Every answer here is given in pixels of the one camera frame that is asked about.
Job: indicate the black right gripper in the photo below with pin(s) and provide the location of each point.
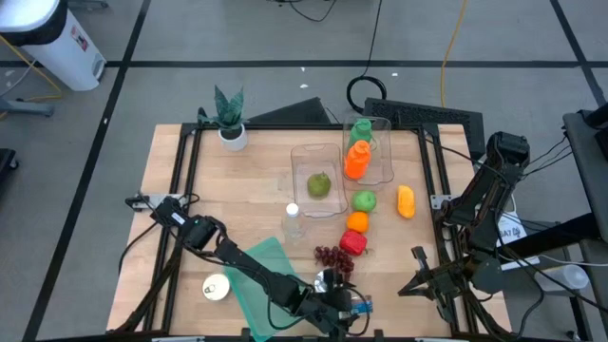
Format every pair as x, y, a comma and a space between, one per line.
446, 285

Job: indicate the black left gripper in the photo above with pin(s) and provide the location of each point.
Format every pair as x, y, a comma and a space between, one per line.
328, 309

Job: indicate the dark red grape bunch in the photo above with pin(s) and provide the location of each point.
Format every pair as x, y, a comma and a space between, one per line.
332, 259

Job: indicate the yellow mango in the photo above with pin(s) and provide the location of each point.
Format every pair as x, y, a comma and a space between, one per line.
406, 202

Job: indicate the clear water bottle white cap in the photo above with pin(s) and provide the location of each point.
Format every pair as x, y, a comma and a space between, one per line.
291, 223

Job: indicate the teal plastic bin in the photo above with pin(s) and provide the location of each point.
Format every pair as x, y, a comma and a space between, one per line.
247, 309

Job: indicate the green pear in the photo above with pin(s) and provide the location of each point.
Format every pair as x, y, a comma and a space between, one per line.
318, 185

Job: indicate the orange plastic bottle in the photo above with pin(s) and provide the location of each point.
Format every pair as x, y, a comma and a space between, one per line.
357, 161

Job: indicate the green plastic bottle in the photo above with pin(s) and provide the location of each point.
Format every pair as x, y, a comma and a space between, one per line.
361, 130

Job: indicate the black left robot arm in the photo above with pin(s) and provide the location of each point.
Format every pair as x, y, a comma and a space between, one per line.
256, 275

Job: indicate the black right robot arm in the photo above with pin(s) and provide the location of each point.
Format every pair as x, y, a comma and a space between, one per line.
491, 190

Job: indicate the orange fruit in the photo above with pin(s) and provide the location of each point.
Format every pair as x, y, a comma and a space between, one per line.
357, 222

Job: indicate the green apple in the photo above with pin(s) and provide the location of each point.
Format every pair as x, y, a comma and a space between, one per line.
364, 201

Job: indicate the white paper sign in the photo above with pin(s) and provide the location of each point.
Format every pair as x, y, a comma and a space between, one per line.
515, 233

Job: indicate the clear plastic bin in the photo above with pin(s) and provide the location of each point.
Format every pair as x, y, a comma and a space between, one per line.
304, 157
382, 157

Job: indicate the black metal beam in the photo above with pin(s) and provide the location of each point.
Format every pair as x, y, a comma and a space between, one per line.
551, 237

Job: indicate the translucent plastic floor bottle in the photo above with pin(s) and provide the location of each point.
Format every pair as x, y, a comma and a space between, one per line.
563, 278

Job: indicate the black computer case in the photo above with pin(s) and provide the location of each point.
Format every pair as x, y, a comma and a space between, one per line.
427, 114

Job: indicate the black flat panel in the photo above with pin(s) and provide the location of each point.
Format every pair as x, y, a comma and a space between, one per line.
299, 114

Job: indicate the black desk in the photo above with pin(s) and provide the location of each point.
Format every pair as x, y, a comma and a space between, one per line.
586, 157

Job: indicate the green plant in white pot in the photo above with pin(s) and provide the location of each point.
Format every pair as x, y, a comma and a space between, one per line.
229, 114

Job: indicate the grey floor stand foot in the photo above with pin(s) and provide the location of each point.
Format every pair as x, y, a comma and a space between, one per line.
28, 108

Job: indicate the white trash bin black liner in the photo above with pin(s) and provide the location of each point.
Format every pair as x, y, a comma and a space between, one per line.
66, 52

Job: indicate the black aluminium table frame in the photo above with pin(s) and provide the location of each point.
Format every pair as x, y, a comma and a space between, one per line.
304, 127

